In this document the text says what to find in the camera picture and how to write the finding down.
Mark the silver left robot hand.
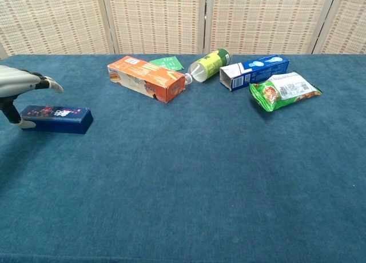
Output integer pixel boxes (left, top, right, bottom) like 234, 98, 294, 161
0, 65, 64, 131

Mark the woven bamboo screen panel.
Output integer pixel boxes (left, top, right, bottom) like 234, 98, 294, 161
311, 0, 366, 55
0, 0, 120, 61
202, 0, 340, 55
101, 0, 208, 55

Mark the orange cardboard carton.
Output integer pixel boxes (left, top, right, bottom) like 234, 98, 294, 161
107, 55, 186, 104

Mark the green tea sachet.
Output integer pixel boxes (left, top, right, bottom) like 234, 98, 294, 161
149, 55, 184, 72

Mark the plastic bottle yellow-green label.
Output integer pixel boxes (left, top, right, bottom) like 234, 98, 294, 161
184, 47, 232, 85

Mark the teal tablecloth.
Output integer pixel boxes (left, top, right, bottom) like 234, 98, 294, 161
0, 53, 366, 263

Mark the blue white toothpaste box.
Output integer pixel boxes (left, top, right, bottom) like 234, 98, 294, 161
219, 54, 291, 93

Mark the green snack bag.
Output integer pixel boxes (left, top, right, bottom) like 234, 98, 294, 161
249, 71, 323, 113

